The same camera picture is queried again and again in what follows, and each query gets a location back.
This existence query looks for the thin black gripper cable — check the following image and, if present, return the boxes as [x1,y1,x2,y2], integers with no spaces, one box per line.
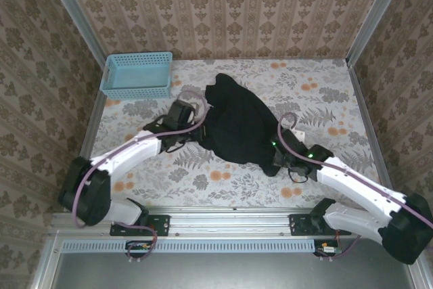
[286,166,309,185]
[162,138,190,154]

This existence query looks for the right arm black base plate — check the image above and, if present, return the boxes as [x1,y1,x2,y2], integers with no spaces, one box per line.
[289,213,352,237]

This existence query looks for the floral tablecloth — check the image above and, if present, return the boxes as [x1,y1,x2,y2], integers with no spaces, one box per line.
[79,58,390,208]

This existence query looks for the small connector board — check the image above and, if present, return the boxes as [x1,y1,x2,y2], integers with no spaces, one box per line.
[125,240,153,259]
[313,240,343,258]

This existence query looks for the aluminium table side rail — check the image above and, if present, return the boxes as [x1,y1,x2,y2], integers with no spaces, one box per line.
[64,91,109,214]
[346,60,390,190]

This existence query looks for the grey slotted cable duct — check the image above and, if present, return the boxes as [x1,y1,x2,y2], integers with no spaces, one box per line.
[62,238,317,253]

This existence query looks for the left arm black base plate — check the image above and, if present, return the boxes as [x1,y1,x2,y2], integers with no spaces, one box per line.
[110,214,170,237]

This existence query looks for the blue plastic basket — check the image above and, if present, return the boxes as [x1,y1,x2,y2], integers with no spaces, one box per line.
[100,51,174,101]

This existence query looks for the grey metal panel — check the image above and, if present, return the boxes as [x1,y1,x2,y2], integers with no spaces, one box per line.
[32,236,433,289]

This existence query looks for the black t-shirt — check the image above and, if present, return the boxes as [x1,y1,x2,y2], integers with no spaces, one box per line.
[197,72,288,177]

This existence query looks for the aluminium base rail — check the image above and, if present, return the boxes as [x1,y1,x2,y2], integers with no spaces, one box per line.
[50,206,417,238]

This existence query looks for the aluminium frame post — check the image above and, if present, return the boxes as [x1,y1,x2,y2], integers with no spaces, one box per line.
[39,0,108,68]
[345,0,412,66]

